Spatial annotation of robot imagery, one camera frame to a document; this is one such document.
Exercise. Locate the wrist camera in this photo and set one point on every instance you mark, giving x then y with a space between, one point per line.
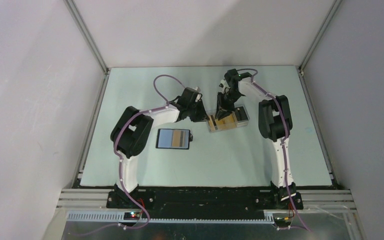
223 86
197 93

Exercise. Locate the left aluminium frame post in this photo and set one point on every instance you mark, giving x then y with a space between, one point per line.
86 34

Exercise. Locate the left controller board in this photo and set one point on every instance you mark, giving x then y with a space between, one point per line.
132 216

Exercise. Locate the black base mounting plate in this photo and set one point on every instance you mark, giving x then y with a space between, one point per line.
204 203

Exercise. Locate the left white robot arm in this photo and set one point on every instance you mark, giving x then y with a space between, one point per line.
131 133

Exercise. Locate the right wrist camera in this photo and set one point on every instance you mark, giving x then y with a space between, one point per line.
223 86

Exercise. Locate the right aluminium frame post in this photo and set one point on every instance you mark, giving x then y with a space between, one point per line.
319 34

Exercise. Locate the black card holder wallet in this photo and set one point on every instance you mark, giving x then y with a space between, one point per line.
164 137

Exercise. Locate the aluminium frame post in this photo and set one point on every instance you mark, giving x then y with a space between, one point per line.
86 34
319 34

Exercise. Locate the controller board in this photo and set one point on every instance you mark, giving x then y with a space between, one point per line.
132 216
282 223

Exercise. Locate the clear plastic card tray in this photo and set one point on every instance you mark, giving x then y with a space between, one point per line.
239 125

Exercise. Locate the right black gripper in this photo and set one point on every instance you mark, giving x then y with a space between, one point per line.
223 110

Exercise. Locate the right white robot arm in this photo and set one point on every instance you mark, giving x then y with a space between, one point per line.
274 118

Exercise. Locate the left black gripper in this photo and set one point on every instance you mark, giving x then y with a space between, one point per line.
203 116

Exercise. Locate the orange credit card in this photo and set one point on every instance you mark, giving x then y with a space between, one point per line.
227 123
179 139

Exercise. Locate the black credit card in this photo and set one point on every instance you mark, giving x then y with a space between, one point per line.
241 114

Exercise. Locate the right controller board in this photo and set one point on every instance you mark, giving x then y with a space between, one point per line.
282 223

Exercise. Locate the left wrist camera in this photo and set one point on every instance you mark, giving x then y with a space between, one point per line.
197 93

